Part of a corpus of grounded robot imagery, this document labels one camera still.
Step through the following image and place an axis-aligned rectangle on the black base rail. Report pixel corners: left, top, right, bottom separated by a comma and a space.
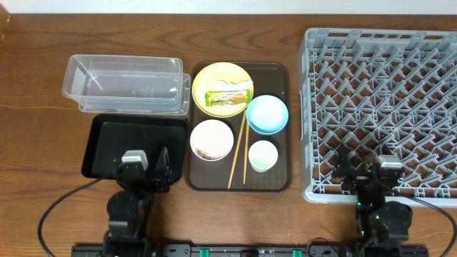
71, 244, 429, 257

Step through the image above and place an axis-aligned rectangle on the wooden chopstick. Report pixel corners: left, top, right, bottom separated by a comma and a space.
227, 110, 246, 189
243, 119, 250, 185

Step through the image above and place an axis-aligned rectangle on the white tissue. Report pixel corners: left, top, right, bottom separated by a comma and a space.
214, 80, 253, 91

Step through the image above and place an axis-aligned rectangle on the right wooden chopstick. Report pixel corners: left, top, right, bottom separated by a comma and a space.
243, 119, 250, 185

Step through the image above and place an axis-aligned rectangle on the yellow plate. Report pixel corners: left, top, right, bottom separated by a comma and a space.
192, 62, 254, 118

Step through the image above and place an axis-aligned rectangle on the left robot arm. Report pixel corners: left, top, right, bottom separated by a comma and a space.
99, 147, 173, 257

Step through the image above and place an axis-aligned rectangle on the left wooden chopstick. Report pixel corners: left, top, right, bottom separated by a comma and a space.
227, 110, 246, 189

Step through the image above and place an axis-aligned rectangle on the clear plastic bin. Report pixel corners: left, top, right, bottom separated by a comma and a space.
62, 54, 191, 116

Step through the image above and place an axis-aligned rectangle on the light blue bowl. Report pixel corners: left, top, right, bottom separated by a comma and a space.
246, 95, 289, 136

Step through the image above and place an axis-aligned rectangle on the small pale green cup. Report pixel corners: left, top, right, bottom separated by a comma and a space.
248, 141, 278, 173

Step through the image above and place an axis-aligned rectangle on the grey dishwasher rack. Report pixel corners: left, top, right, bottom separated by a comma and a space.
297, 28, 456, 208

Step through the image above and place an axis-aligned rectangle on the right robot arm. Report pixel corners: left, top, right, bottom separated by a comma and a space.
332, 145, 412, 256

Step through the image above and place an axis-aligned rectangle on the black plastic bin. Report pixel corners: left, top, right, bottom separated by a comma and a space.
81, 114, 188, 183

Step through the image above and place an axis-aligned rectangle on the dark brown serving tray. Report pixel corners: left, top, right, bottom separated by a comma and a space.
185, 61, 292, 192

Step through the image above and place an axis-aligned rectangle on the white bowl with residue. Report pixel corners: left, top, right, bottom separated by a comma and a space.
190, 119, 234, 161

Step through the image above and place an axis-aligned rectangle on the green orange snack wrapper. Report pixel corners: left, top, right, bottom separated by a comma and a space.
205, 89, 251, 106

